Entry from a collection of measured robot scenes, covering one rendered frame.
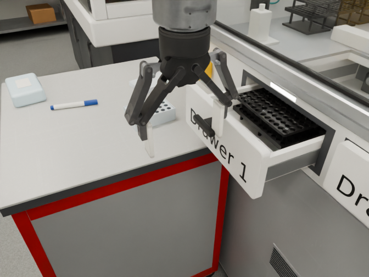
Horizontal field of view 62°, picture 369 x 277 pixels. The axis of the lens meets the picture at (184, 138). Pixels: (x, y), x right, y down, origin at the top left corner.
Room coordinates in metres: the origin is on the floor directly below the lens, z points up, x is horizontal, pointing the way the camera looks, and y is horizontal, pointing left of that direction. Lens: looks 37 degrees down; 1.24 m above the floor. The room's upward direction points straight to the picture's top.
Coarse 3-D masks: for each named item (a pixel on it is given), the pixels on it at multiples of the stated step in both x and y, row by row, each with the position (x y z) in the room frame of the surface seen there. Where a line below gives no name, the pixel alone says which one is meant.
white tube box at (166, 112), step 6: (162, 102) 0.79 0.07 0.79; (168, 102) 0.78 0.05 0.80; (162, 108) 0.75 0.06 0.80; (168, 108) 0.75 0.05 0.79; (174, 108) 0.74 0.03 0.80; (156, 114) 0.71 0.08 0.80; (162, 114) 0.72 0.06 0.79; (168, 114) 0.73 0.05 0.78; (174, 114) 0.74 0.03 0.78; (150, 120) 0.70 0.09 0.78; (156, 120) 0.71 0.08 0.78; (162, 120) 0.72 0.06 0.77; (168, 120) 0.73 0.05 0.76; (132, 126) 0.70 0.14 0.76
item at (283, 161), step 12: (252, 84) 0.70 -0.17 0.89; (228, 108) 0.66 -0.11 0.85; (240, 120) 0.62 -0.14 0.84; (252, 132) 0.57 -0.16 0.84; (300, 144) 0.45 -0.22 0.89; (312, 144) 0.46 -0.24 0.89; (276, 156) 0.42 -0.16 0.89; (288, 156) 0.43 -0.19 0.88; (300, 156) 0.44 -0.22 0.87; (312, 156) 0.46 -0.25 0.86; (276, 168) 0.42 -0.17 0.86; (288, 168) 0.43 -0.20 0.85; (300, 168) 0.45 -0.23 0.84
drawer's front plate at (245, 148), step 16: (192, 96) 0.61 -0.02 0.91; (208, 96) 0.57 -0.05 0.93; (192, 112) 0.61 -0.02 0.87; (208, 112) 0.54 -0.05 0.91; (192, 128) 0.61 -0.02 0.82; (224, 128) 0.49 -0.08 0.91; (240, 128) 0.46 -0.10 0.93; (208, 144) 0.54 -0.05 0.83; (224, 144) 0.48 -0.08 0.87; (240, 144) 0.44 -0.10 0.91; (256, 144) 0.41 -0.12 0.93; (224, 160) 0.48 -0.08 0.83; (240, 160) 0.43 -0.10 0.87; (256, 160) 0.39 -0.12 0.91; (256, 176) 0.38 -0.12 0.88; (256, 192) 0.38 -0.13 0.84
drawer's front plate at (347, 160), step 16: (352, 144) 0.41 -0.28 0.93; (336, 160) 0.41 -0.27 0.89; (352, 160) 0.39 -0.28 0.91; (368, 160) 0.37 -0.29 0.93; (336, 176) 0.40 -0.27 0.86; (352, 176) 0.38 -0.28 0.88; (368, 176) 0.36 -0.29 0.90; (336, 192) 0.39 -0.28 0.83; (368, 192) 0.35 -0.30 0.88; (352, 208) 0.36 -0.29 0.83; (368, 224) 0.32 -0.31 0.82
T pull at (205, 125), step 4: (196, 116) 0.52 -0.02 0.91; (196, 120) 0.51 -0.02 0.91; (200, 120) 0.51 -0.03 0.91; (204, 120) 0.51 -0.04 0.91; (208, 120) 0.51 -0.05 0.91; (200, 124) 0.50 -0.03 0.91; (204, 124) 0.49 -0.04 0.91; (208, 124) 0.49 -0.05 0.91; (204, 128) 0.48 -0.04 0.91; (208, 128) 0.48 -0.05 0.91; (208, 132) 0.47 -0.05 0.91; (212, 132) 0.47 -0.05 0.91; (212, 136) 0.46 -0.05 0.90
